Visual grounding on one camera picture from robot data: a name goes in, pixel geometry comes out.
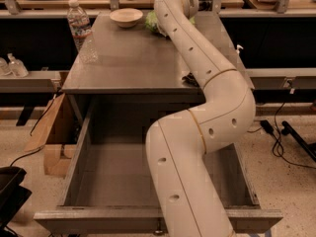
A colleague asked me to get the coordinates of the grey cabinet with top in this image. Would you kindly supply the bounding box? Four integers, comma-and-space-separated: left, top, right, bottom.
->
63, 15, 256, 128

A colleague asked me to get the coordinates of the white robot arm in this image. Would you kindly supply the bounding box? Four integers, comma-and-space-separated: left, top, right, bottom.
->
146, 0, 256, 237

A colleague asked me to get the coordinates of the open grey top drawer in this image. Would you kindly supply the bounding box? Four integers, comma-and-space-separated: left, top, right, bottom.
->
35, 98, 282, 237

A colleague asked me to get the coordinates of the brass drawer knob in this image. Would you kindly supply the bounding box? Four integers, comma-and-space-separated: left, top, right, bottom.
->
153, 228, 165, 236

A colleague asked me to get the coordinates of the green rice chip bag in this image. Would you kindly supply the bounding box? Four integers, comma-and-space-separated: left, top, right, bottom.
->
144, 10, 196, 38

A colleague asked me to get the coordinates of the clear plastic water bottle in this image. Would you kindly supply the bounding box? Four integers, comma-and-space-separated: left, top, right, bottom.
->
67, 0, 99, 63

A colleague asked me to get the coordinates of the black floor cable right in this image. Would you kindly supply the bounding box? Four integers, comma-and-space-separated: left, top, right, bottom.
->
246, 99, 316, 170

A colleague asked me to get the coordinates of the small white pump dispenser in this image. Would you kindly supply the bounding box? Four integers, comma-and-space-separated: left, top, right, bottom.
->
236, 44, 244, 55

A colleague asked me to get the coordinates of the cardboard box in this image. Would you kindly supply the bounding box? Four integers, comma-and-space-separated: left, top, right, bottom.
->
24, 93, 76, 177

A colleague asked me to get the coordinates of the black cable left floor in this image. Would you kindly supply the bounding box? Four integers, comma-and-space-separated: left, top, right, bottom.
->
9, 89, 62, 168

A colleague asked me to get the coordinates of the black bin at lower left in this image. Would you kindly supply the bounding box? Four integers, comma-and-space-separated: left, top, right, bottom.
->
0, 166, 32, 237

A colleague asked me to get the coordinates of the white ceramic bowl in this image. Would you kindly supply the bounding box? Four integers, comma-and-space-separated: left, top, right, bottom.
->
110, 8, 143, 28

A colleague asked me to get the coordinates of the clear sanitizer pump bottle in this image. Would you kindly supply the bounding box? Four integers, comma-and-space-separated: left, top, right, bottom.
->
7, 53, 29, 78

